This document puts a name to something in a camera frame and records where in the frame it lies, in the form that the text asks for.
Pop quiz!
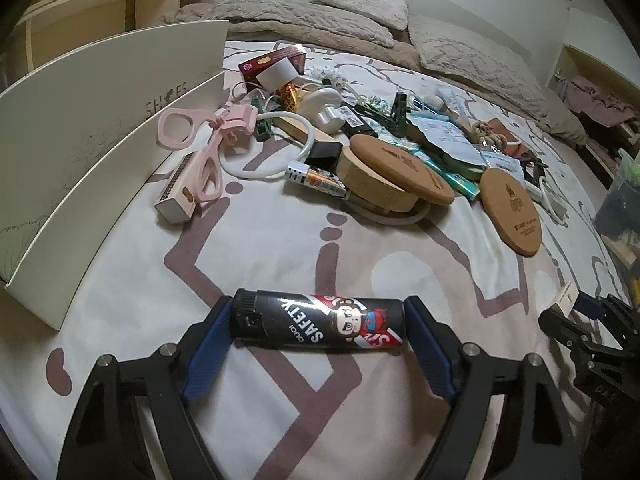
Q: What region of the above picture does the black safety lighter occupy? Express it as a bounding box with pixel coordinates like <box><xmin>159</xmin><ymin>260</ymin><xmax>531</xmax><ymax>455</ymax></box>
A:
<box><xmin>231</xmin><ymin>289</ymin><xmax>405</xmax><ymax>351</ymax></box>

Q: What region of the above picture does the round cork coaster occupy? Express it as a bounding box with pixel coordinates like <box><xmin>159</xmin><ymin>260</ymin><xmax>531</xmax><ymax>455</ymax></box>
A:
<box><xmin>478</xmin><ymin>168</ymin><xmax>541</xmax><ymax>257</ymax></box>

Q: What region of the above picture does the paper receipt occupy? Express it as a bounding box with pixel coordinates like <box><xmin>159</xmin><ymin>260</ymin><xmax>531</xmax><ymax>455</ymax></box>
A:
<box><xmin>408</xmin><ymin>114</ymin><xmax>486</xmax><ymax>167</ymax></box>

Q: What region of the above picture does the green plastic clip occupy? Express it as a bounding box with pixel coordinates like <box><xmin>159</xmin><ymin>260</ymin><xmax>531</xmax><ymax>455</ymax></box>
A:
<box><xmin>355</xmin><ymin>92</ymin><xmax>408</xmax><ymax>139</ymax></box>

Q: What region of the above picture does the white cardboard shoe box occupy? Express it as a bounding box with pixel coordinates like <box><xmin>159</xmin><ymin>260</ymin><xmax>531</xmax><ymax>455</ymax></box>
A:
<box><xmin>1</xmin><ymin>20</ymin><xmax>228</xmax><ymax>330</ymax></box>

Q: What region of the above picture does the pink eyelash curler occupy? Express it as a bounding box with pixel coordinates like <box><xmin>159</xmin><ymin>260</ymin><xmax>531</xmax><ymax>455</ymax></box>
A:
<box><xmin>156</xmin><ymin>104</ymin><xmax>258</xmax><ymax>204</ymax></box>

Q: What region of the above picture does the orange battery pack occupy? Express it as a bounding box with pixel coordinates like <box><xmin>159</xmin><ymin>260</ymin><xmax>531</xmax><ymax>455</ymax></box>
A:
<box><xmin>284</xmin><ymin>160</ymin><xmax>349</xmax><ymax>200</ymax></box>

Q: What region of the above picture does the white power adapter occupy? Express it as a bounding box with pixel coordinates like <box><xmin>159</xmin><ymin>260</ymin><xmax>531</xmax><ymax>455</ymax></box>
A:
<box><xmin>296</xmin><ymin>87</ymin><xmax>345</xmax><ymax>136</ymax></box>

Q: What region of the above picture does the red snack box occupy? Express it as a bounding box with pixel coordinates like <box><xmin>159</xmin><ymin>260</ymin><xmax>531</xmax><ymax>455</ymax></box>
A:
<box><xmin>238</xmin><ymin>44</ymin><xmax>307</xmax><ymax>91</ymax></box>

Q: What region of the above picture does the wooden shelf unit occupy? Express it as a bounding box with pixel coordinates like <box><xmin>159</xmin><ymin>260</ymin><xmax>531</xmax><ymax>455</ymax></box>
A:
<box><xmin>1</xmin><ymin>0</ymin><xmax>214</xmax><ymax>88</ymax></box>

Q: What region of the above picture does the beige fluffy blanket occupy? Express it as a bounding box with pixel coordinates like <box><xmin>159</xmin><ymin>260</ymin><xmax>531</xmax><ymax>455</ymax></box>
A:
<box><xmin>160</xmin><ymin>0</ymin><xmax>421</xmax><ymax>72</ymax></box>

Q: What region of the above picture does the white cable loop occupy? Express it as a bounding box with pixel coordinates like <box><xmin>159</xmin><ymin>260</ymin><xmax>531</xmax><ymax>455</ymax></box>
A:
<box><xmin>218</xmin><ymin>110</ymin><xmax>317</xmax><ymax>181</ymax></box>

